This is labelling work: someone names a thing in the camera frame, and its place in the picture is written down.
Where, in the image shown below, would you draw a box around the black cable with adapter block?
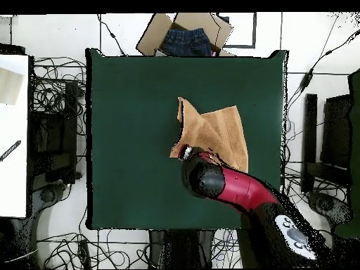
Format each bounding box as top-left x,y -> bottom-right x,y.
286,27 -> 360,113

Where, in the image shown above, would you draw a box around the black cable with inline plug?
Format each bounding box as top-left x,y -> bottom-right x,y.
96,13 -> 127,56

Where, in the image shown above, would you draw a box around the tan terry towel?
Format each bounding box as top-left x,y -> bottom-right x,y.
169,96 -> 250,174

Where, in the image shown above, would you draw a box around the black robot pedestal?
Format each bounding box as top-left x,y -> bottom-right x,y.
148,229 -> 217,269

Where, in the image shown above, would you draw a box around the black office chair base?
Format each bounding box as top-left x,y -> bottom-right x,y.
8,182 -> 70,269
305,191 -> 354,229

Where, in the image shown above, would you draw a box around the blue denim jeans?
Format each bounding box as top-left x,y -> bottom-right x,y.
160,27 -> 214,58

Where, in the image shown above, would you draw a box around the open cardboard box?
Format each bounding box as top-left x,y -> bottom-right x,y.
136,12 -> 234,58

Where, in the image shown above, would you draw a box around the black flat panel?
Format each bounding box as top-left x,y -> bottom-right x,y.
319,94 -> 354,169

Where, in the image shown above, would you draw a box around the white side table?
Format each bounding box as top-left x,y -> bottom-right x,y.
0,53 -> 30,219

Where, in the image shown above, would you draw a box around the black rectangular frame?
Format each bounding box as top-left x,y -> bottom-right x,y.
216,12 -> 257,49

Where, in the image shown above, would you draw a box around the black upright bar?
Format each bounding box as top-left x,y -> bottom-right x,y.
301,93 -> 319,194

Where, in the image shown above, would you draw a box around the tangle of black cables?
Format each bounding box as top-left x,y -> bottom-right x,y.
212,228 -> 243,269
36,229 -> 150,269
31,56 -> 87,136

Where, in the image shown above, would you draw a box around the dark green table cloth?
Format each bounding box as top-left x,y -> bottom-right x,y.
84,47 -> 289,231

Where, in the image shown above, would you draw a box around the black power strip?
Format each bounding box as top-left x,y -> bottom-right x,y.
77,238 -> 91,269

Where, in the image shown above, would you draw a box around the black equipment rack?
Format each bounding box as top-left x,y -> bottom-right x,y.
27,80 -> 82,188

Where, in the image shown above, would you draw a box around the beige sheet of card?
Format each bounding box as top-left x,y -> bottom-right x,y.
0,66 -> 25,107

